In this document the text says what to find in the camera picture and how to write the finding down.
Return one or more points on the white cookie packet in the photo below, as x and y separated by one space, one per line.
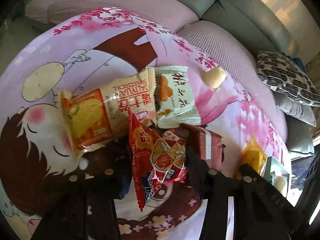
177 92

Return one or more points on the grey sofa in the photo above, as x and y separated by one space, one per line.
237 10

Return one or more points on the black and white patterned pillow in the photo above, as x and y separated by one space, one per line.
282 77

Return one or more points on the pink sofa pad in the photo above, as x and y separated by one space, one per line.
100 2

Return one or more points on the teal cardboard box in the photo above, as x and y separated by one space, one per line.
275 165

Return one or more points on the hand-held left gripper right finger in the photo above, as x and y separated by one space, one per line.
197 170

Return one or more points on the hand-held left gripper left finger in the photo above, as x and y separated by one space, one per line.
125 187

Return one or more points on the yellow packet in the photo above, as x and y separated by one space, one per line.
252 155

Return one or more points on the bread in clear wrapper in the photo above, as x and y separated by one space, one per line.
280 182

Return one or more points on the dark red packet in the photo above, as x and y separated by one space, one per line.
210 142

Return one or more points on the white and orange cake packet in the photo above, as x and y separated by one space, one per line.
100 110

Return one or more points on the printed blanket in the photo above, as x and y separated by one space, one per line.
37 55

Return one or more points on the heart-shaped jelly cup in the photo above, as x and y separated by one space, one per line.
215 78

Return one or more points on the red clear candy packet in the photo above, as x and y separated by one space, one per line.
160 155

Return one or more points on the grey pillow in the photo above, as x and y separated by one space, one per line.
295 110

